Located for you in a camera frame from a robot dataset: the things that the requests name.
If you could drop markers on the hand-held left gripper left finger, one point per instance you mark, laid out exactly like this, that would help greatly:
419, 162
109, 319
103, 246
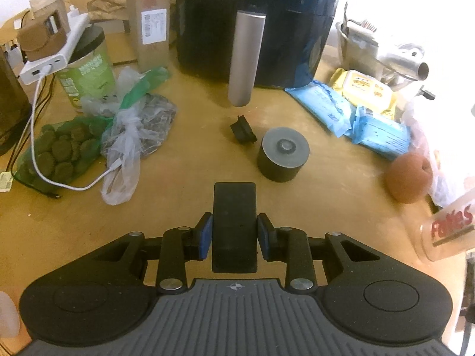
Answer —
206, 235

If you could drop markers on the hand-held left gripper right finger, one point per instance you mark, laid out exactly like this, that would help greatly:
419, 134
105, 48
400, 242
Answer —
264, 237

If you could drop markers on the black rectangular block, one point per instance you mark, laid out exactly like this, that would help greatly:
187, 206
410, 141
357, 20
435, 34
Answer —
234, 222

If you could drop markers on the grey black cylinder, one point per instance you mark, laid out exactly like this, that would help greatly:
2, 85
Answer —
282, 155

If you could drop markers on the small black adapter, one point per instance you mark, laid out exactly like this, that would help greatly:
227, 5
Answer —
242, 129

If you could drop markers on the clear plastic bag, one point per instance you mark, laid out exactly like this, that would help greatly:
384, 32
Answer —
126, 155

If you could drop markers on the orange ball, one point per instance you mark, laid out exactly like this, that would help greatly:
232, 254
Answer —
408, 178

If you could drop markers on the green plastic bag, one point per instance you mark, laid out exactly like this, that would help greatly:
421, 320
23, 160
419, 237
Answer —
143, 85

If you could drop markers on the green mesh bag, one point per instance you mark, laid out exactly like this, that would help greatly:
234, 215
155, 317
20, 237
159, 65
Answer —
63, 148

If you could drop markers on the yellow wipes packet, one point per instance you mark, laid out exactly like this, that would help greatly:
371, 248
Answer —
365, 89

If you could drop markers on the clear plastic cup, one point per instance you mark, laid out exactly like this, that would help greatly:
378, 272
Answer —
449, 230

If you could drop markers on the green canister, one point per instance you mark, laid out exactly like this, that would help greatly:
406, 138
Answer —
91, 74

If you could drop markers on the white plastic bag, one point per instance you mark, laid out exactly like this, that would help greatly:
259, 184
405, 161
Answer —
449, 148

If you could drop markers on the small paper tag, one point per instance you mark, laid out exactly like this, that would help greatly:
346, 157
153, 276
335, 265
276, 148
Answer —
5, 181

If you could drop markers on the metal utensil bowl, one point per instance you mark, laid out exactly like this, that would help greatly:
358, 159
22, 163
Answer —
356, 44

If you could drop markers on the black air fryer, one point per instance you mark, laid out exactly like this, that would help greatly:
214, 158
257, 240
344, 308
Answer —
297, 26

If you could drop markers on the shiny metal utensil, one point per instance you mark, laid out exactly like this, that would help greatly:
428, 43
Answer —
402, 63

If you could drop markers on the tall brown cardboard box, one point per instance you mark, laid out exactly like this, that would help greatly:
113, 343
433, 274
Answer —
148, 15

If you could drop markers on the white power bank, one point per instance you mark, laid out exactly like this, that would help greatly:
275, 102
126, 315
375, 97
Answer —
63, 53

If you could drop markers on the steel electric kettle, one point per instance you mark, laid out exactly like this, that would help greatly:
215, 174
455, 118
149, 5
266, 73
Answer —
13, 107

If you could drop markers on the small brown cardboard holder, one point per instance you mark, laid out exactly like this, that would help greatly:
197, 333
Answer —
40, 33

